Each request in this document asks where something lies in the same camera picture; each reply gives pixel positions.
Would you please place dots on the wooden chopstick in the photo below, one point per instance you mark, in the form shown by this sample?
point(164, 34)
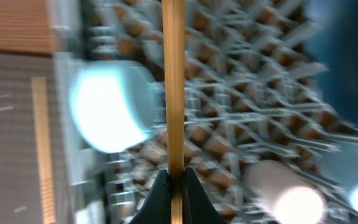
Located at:
point(42, 138)
point(174, 66)

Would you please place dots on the blue plate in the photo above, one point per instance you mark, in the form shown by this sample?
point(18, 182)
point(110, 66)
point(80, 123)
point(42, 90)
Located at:
point(337, 47)

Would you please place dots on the pink cup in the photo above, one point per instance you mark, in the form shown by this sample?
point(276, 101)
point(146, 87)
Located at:
point(283, 195)

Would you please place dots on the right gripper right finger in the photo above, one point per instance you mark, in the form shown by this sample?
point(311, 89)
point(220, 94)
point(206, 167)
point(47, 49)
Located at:
point(197, 208)

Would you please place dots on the light blue cup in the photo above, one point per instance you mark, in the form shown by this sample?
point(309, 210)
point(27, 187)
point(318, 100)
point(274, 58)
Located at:
point(342, 168)

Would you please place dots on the light blue rice bowl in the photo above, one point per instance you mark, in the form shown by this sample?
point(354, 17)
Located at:
point(114, 104)

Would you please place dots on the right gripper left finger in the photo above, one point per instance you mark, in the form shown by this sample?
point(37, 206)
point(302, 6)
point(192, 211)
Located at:
point(156, 208)

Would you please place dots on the grey dishwasher rack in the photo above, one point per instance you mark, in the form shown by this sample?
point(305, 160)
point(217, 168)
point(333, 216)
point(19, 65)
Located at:
point(250, 96)

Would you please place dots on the brown serving tray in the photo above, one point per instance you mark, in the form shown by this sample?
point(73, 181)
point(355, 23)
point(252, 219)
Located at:
point(20, 200)

